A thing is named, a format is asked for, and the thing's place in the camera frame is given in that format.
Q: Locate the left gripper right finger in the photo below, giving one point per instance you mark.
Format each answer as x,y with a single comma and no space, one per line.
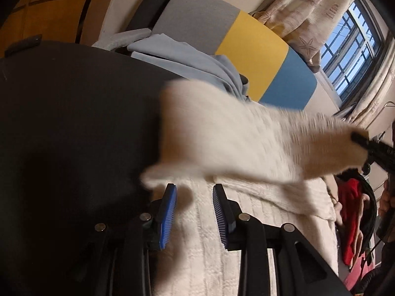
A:
270,251

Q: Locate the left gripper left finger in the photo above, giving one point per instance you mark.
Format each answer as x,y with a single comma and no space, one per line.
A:
129,244

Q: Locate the white knit sweater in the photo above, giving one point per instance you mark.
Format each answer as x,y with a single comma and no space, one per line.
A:
271,161

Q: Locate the red garment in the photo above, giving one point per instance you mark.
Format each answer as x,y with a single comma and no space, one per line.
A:
354,202

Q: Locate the window with bars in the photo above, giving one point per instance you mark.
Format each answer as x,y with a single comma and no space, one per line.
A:
352,49

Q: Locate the grey yellow blue headboard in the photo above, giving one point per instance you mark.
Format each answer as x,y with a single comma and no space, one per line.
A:
276,74

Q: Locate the beige patterned curtain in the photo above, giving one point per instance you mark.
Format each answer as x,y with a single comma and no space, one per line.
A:
304,24

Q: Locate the light grey-blue garment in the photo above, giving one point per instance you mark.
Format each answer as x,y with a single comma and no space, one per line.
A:
179,58

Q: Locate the orange wooden wardrobe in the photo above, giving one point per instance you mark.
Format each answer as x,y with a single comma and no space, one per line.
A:
70,21

